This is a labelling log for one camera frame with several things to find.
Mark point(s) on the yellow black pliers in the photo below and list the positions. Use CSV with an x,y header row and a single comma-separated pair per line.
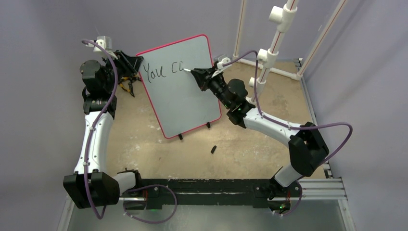
x,y
130,81

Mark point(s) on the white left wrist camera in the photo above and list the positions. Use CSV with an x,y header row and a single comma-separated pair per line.
x,y
106,43

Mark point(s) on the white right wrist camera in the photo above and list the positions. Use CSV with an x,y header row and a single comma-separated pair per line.
x,y
221,63

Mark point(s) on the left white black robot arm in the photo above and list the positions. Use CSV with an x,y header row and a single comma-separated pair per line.
x,y
90,185

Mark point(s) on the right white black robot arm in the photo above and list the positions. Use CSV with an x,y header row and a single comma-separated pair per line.
x,y
307,148

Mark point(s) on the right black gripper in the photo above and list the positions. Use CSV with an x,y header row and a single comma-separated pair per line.
x,y
203,76

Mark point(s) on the pink framed whiteboard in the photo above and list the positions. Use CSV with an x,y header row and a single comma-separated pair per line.
x,y
178,103

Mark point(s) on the white PVC pipe frame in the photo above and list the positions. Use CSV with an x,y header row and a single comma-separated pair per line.
x,y
283,17

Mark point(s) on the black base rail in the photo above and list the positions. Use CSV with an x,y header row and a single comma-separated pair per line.
x,y
257,193

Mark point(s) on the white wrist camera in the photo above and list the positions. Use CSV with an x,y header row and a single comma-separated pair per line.
x,y
221,63
106,43

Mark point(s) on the black marker cap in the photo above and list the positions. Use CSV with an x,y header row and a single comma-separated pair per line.
x,y
213,149

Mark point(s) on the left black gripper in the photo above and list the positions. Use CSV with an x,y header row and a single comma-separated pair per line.
x,y
130,64

